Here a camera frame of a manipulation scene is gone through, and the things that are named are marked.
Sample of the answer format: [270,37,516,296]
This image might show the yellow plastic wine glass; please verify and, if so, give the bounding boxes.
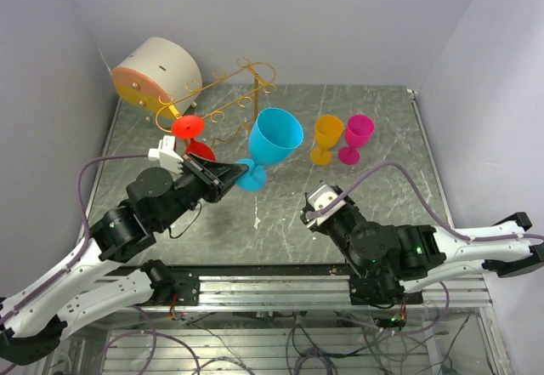
[310,115,343,166]

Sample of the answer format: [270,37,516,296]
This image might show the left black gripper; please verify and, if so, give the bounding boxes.
[154,150,247,230]

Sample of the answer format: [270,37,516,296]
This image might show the beige cylindrical toy box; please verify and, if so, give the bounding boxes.
[111,37,202,121]

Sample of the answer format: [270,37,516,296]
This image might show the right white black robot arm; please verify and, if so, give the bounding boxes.
[301,182,543,308]

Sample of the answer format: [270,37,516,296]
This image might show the red plastic wine glass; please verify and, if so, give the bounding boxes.
[171,115,216,162]

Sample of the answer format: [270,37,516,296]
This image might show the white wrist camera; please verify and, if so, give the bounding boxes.
[148,134,184,174]
[301,182,346,230]

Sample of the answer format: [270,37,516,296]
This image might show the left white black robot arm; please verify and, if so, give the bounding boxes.
[1,155,249,366]

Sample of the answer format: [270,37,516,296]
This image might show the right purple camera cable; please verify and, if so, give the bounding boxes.
[305,161,544,242]

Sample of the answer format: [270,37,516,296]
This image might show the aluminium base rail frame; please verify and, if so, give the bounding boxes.
[58,265,513,374]

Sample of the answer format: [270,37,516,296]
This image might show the gold wire wine glass rack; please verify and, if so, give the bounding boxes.
[155,56,277,150]

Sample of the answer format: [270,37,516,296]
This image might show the loose cables under frame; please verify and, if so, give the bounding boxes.
[97,302,473,375]

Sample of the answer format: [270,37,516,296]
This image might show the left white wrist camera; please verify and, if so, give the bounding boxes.
[148,134,184,174]

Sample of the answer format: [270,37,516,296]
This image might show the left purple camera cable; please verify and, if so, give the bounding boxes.
[0,152,154,329]

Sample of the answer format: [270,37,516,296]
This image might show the purple camera cable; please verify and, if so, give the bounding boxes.
[305,161,544,242]
[0,152,154,329]

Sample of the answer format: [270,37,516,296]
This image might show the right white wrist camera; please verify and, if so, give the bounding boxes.
[301,182,346,230]

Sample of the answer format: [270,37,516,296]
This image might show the blue plastic wine glass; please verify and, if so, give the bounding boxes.
[236,107,304,191]

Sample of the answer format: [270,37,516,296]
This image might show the magenta plastic wine glass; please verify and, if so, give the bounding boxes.
[337,114,375,165]

